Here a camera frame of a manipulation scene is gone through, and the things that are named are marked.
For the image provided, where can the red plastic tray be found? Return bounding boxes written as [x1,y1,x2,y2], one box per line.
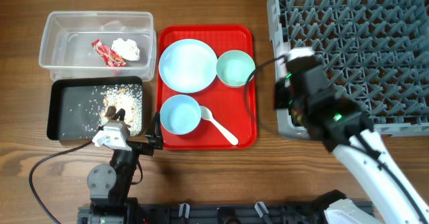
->
[159,25,257,150]

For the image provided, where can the red strawberry snack wrapper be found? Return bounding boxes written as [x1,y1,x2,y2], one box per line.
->
[91,40,126,67]

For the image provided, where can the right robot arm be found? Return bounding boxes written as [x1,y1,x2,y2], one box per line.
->
[275,54,428,223]

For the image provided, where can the rice food leftovers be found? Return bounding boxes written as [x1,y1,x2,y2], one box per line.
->
[66,85,143,136]

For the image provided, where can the white napkin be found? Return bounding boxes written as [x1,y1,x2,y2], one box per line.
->
[112,38,140,61]

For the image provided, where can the grey dishwasher rack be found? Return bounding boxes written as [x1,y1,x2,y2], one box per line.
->
[267,0,428,137]

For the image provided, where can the light blue bowl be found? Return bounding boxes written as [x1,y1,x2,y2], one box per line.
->
[160,95,201,135]

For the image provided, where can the clear plastic bin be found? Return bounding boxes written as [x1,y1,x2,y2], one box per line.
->
[39,11,157,81]

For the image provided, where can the black tray bin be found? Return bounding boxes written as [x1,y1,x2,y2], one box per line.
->
[46,76,143,142]

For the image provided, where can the mint green bowl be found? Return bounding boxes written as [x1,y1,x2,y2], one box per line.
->
[216,50,255,88]

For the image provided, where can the white plastic spoon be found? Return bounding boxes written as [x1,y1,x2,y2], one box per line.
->
[200,105,239,146]

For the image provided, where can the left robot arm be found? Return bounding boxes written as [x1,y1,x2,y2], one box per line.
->
[77,109,164,224]

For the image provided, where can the light blue plate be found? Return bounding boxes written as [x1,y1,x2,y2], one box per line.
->
[158,39,218,93]

